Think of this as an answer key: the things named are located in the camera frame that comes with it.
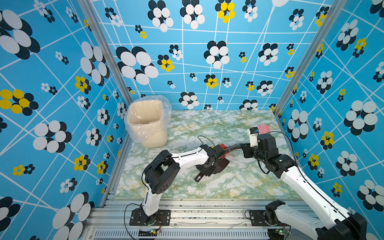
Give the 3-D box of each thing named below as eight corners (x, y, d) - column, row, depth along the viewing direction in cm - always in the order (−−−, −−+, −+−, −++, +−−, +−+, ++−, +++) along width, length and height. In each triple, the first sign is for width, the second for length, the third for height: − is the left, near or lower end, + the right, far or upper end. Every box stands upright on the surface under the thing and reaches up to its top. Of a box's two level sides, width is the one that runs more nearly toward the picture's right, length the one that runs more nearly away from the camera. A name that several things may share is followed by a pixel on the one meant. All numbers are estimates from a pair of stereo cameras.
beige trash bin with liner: (135, 155, 99) (117, 129, 77) (144, 123, 117) (132, 95, 95) (171, 155, 99) (164, 129, 77) (175, 122, 117) (170, 95, 95)
